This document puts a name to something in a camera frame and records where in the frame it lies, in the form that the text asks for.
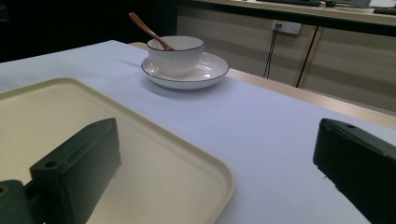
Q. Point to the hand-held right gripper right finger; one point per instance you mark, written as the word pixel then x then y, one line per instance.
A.
pixel 358 168

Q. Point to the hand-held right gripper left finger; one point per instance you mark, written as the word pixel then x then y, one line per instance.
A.
pixel 77 174

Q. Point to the white ribbed bowl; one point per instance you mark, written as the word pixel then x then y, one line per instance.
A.
pixel 176 57

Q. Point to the brown wooden spoon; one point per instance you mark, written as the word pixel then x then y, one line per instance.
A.
pixel 148 30

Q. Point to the white ribbed plate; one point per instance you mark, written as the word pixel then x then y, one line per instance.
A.
pixel 202 73

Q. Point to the cream plastic tray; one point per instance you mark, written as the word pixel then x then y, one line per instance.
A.
pixel 149 174

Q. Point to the beige cabinet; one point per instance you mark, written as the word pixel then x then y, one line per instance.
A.
pixel 342 53

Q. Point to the white wall socket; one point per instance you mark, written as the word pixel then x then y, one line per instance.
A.
pixel 286 26

